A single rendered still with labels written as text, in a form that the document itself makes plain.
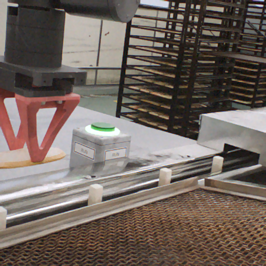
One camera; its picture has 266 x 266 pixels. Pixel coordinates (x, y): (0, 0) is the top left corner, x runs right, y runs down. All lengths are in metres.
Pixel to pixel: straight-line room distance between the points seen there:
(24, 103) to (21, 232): 0.12
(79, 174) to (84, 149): 0.10
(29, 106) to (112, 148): 0.32
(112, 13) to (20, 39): 0.10
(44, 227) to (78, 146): 0.35
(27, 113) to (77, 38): 5.91
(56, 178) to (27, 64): 0.22
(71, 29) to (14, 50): 5.82
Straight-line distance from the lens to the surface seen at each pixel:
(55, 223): 0.46
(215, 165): 0.83
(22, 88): 0.48
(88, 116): 1.23
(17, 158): 0.52
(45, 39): 0.49
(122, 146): 0.78
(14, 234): 0.44
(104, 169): 0.71
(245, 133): 0.88
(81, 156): 0.78
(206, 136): 0.92
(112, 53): 6.84
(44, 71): 0.46
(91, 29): 6.52
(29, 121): 0.48
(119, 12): 0.45
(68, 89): 0.51
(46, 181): 0.65
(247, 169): 0.84
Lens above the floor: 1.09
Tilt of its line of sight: 14 degrees down
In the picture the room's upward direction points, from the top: 7 degrees clockwise
